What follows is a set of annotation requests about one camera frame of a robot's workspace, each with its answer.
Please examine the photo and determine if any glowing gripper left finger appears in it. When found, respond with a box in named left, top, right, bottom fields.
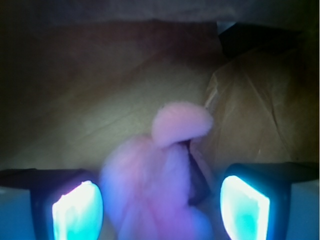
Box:
left=0, top=168, right=104, bottom=240

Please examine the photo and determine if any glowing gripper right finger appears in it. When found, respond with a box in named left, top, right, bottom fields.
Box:
left=220, top=162, right=320, bottom=240

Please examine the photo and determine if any pink plush bunny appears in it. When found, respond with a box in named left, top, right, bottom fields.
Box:
left=99, top=102, right=213, bottom=240

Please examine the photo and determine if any brown paper bag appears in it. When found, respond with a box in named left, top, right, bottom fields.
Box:
left=0, top=14, right=320, bottom=240

